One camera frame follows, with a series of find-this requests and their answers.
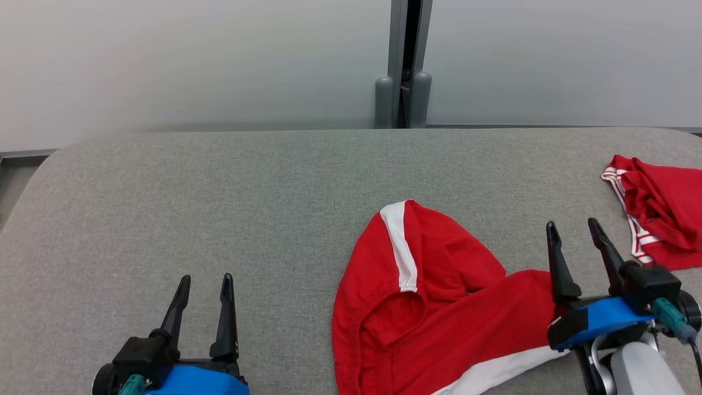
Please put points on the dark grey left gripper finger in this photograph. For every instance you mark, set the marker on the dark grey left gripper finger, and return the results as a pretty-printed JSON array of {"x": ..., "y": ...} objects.
[
  {"x": 226, "y": 329},
  {"x": 175, "y": 312}
]

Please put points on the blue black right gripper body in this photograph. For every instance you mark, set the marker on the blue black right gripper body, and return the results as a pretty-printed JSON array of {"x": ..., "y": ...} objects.
[{"x": 603, "y": 318}]

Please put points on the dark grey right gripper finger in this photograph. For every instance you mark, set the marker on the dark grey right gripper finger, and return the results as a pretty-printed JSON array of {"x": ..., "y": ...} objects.
[
  {"x": 562, "y": 274},
  {"x": 607, "y": 249}
]

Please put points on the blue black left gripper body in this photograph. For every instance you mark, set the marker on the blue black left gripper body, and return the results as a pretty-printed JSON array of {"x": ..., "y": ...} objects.
[{"x": 192, "y": 381}]

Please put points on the red Bulls 23 jersey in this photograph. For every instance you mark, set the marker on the red Bulls 23 jersey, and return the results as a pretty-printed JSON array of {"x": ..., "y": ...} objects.
[{"x": 669, "y": 208}]

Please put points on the red shorts with white stripe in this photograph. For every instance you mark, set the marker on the red shorts with white stripe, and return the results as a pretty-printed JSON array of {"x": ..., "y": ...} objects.
[{"x": 455, "y": 318}]

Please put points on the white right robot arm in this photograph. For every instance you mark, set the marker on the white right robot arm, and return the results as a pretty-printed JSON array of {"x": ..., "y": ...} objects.
[{"x": 639, "y": 370}]

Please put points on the grey partition base rail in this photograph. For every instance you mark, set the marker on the grey partition base rail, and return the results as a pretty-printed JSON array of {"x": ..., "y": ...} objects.
[
  {"x": 548, "y": 127},
  {"x": 24, "y": 154}
]

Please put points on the grey partition post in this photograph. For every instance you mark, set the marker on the grey partition post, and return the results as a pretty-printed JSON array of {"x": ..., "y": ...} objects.
[{"x": 396, "y": 55}]

